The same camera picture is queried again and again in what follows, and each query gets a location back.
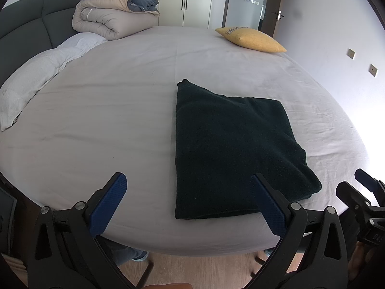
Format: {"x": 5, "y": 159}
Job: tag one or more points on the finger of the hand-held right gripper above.
{"x": 353, "y": 200}
{"x": 371, "y": 183}

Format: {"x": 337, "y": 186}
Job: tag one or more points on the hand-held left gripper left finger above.
{"x": 109, "y": 204}

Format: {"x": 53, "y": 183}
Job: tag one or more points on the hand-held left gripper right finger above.
{"x": 267, "y": 206}

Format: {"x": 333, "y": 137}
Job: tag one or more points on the dark green towel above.
{"x": 234, "y": 150}

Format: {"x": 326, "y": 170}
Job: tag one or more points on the person's right hand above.
{"x": 361, "y": 260}

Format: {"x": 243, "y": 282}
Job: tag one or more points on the person's jeans leg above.
{"x": 126, "y": 253}

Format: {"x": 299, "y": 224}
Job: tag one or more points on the bed with light grey sheet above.
{"x": 105, "y": 111}

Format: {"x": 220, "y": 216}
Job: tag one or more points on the white pillow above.
{"x": 36, "y": 72}

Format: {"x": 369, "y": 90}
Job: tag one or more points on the yellow pillow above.
{"x": 252, "y": 39}

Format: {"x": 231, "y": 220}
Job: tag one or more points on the folded beige duvet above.
{"x": 114, "y": 19}

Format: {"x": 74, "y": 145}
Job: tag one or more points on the dark grey padded headboard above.
{"x": 30, "y": 21}

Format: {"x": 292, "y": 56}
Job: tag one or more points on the grey blue blanket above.
{"x": 141, "y": 1}

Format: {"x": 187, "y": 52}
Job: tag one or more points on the beige wall socket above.
{"x": 374, "y": 70}
{"x": 351, "y": 54}

